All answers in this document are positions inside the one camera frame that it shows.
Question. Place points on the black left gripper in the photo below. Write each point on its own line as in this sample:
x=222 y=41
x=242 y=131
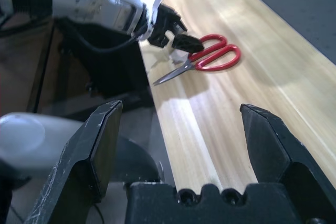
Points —
x=168 y=22

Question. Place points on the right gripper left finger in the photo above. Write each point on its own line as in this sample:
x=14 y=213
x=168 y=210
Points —
x=78 y=169

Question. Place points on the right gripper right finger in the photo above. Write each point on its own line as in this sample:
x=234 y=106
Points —
x=275 y=150

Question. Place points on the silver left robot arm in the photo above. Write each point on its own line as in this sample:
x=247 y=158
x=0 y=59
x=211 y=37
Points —
x=78 y=1

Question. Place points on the dark grey pegboard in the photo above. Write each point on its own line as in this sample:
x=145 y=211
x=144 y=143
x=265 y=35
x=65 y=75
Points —
x=302 y=3

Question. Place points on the black side cabinet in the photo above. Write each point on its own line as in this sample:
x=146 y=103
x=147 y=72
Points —
x=105 y=77

